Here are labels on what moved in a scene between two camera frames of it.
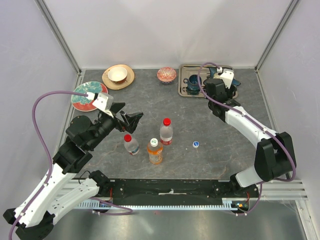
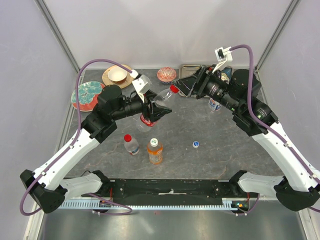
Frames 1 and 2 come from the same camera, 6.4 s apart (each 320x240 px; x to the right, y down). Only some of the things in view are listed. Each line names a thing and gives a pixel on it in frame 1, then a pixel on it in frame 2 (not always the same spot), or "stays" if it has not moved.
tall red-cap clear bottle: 166,132 to 163,98
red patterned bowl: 166,75 stays
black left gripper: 131,122 to 157,111
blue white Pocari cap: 195,144 stays
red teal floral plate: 81,102 stays
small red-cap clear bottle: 131,145 stays
